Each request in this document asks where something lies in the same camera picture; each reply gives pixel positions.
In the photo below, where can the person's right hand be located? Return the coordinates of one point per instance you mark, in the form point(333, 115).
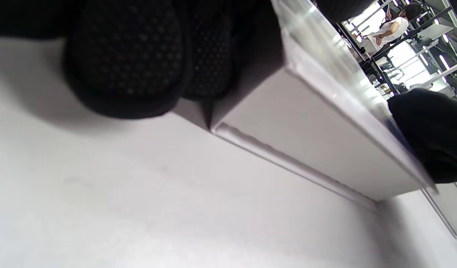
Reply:
point(437, 134)

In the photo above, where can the person's left hand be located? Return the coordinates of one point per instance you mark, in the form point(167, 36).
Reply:
point(131, 63)

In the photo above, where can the white book black letters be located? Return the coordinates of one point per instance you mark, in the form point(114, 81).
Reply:
point(451, 208)

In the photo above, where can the white book building photo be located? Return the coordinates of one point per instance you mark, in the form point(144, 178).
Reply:
point(306, 130)

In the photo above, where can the black metal frame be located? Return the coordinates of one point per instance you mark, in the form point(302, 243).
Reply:
point(377, 70)

